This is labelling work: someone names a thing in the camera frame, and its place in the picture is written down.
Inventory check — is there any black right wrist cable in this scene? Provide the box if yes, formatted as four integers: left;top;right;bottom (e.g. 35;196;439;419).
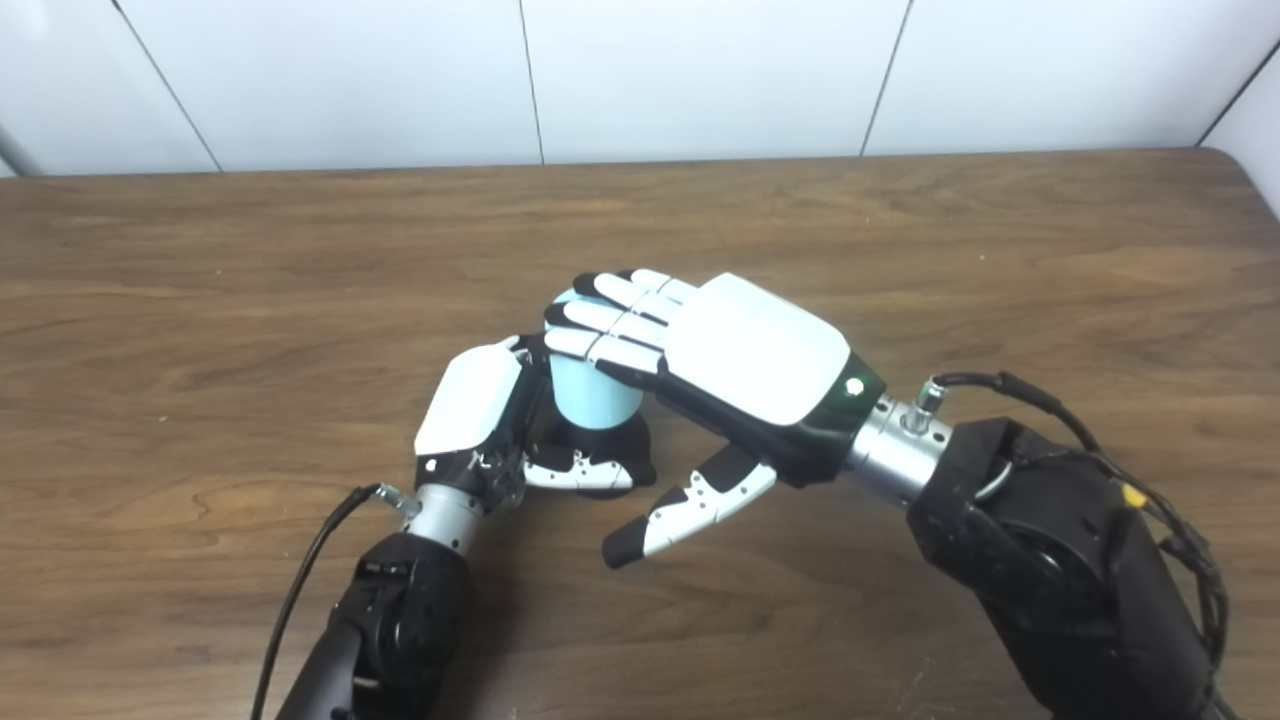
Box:
903;372;1241;720

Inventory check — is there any light blue cylinder cup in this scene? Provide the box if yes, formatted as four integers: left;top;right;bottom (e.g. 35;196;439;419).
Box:
549;288;644;431

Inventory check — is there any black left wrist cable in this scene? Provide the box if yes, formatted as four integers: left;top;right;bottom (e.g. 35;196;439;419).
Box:
250;483;421;720

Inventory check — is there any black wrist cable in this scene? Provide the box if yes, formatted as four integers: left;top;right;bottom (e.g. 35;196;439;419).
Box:
903;372;1241;720
250;483;421;720

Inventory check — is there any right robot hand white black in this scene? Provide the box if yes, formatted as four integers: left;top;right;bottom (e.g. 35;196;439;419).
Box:
543;268;887;569

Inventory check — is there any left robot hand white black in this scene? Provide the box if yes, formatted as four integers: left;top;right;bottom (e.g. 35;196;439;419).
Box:
414;335;658;511

